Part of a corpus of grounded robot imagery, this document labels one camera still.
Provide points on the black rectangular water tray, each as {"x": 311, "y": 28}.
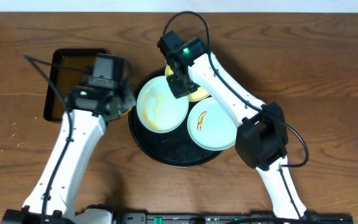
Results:
{"x": 65, "y": 80}

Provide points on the yellow plate with stain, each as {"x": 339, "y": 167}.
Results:
{"x": 198, "y": 95}

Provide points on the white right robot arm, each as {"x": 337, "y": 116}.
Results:
{"x": 261, "y": 137}

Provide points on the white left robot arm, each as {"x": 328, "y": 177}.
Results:
{"x": 88, "y": 110}

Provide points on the round black serving tray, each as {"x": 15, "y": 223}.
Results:
{"x": 175, "y": 148}

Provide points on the mint green plate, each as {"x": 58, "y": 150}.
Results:
{"x": 157, "y": 108}
{"x": 210, "y": 127}

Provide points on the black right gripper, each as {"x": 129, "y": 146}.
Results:
{"x": 178, "y": 91}

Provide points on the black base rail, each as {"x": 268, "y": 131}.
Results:
{"x": 228, "y": 218}

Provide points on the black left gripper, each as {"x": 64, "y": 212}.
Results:
{"x": 124, "y": 101}

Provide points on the orange green scrub sponge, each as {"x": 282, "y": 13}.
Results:
{"x": 120, "y": 105}

